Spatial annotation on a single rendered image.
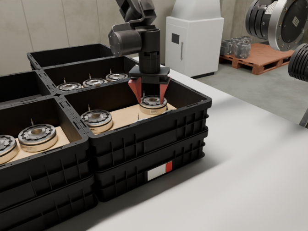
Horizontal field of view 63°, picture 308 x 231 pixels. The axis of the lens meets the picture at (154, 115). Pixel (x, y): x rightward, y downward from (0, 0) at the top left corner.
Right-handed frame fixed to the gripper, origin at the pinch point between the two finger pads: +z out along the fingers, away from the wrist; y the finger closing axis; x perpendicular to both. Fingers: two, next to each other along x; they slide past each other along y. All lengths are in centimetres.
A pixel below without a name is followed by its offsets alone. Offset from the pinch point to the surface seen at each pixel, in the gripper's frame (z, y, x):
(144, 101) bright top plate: 8.6, -6.2, 16.8
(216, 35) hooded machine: 36, 27, 290
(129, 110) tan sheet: 11.7, -11.5, 15.0
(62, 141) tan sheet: 11.6, -25.5, -8.2
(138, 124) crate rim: 2.2, -1.0, -10.1
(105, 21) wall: 14, -109, 245
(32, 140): 8.5, -31.2, -13.2
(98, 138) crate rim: 2.3, -8.9, -17.8
